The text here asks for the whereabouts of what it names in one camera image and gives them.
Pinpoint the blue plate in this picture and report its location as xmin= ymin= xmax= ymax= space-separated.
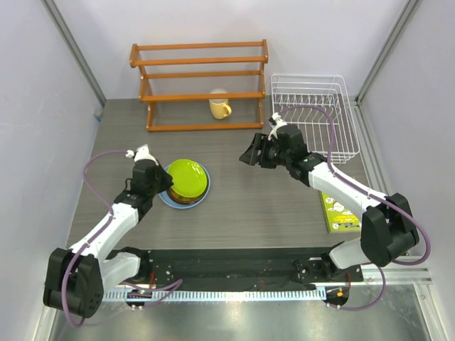
xmin=159 ymin=166 xmax=210 ymax=210

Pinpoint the brown yellow plate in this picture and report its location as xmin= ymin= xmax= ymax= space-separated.
xmin=166 ymin=187 xmax=208 ymax=205

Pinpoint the orange wooden shelf rack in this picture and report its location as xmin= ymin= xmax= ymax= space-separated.
xmin=129 ymin=39 xmax=269 ymax=132

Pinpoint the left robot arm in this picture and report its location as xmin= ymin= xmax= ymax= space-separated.
xmin=43 ymin=157 xmax=172 ymax=318

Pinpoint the green plate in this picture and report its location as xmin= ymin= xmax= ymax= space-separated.
xmin=168 ymin=159 xmax=208 ymax=198

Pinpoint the white slotted cable duct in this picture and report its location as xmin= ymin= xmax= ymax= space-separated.
xmin=94 ymin=286 xmax=326 ymax=304

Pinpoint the white wire dish rack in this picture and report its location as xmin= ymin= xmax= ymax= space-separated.
xmin=270 ymin=74 xmax=360 ymax=165

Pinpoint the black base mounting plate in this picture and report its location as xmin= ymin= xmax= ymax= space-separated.
xmin=109 ymin=247 xmax=364 ymax=293

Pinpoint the green booklet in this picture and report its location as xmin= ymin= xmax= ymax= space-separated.
xmin=320 ymin=192 xmax=361 ymax=234

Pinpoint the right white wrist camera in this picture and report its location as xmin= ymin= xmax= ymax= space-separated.
xmin=267 ymin=112 xmax=287 ymax=141

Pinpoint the yellow ceramic mug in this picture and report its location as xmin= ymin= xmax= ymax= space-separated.
xmin=209 ymin=99 xmax=232 ymax=119

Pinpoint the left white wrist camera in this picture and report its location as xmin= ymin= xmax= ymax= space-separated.
xmin=125 ymin=144 xmax=159 ymax=165

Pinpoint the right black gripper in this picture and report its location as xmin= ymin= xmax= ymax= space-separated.
xmin=240 ymin=133 xmax=291 ymax=169

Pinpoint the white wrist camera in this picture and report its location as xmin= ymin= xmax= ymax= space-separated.
xmin=267 ymin=112 xmax=287 ymax=141
xmin=125 ymin=144 xmax=159 ymax=165

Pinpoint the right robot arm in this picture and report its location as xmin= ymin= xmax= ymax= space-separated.
xmin=239 ymin=124 xmax=419 ymax=281

